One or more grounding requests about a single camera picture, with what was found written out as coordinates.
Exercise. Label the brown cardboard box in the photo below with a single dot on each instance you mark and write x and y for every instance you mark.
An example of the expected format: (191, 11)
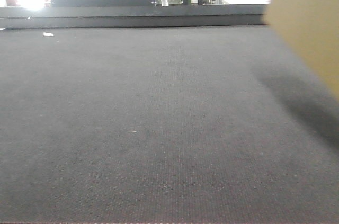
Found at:
(310, 28)

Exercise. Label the dark conveyor frame rail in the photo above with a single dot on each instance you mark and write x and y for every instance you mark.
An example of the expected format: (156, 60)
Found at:
(133, 16)

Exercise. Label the white paper scrap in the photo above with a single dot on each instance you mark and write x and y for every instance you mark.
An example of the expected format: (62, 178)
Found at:
(47, 34)

